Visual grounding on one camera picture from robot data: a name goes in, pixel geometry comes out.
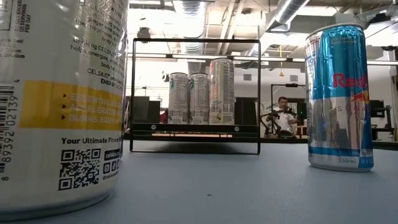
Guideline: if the black computer tower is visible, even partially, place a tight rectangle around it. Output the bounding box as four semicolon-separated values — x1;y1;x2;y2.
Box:
125;95;162;124

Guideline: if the blue table mat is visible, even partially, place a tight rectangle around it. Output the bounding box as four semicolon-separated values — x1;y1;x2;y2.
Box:
0;139;398;224

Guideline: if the dark ceiling fixture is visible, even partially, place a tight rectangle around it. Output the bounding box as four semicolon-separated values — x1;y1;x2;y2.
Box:
136;27;152;40

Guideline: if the black background equipment stand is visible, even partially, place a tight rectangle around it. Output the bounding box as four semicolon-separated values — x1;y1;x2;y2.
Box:
369;99;394;141

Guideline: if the yellow hanging pendant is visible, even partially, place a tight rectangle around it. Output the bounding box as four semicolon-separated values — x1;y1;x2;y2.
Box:
278;45;285;78

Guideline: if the silver ceiling duct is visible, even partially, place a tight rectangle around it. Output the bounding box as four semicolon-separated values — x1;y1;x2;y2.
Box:
266;0;312;32
172;0;208;75

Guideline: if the long overhead light bar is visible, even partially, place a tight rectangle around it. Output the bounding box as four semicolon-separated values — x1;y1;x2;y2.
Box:
127;52;398;66

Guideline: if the white Celsius can yellow band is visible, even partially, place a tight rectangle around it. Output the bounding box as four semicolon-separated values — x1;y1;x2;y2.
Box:
0;0;130;222

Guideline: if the white Celsius can red band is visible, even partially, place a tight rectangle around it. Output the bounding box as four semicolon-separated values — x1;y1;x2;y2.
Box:
167;72;190;125

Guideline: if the black background stand frame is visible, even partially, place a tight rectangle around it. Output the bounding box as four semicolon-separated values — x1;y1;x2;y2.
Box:
269;82;308;138

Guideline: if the wooden shelf black metal frame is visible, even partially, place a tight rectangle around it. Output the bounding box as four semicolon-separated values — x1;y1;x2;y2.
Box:
129;37;261;156

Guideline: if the person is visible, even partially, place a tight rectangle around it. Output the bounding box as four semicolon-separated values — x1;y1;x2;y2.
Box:
266;95;300;138

